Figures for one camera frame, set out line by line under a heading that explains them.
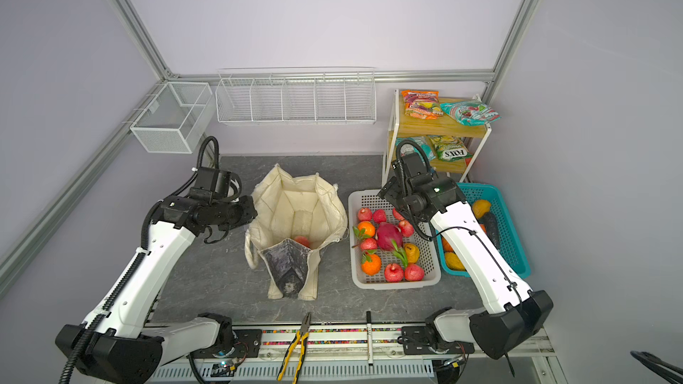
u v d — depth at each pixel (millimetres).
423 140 1013
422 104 862
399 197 652
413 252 827
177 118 983
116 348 361
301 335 749
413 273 809
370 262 824
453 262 840
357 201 948
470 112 789
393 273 809
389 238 846
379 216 944
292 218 984
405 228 906
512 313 378
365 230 846
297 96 991
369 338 744
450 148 967
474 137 977
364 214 959
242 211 666
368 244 866
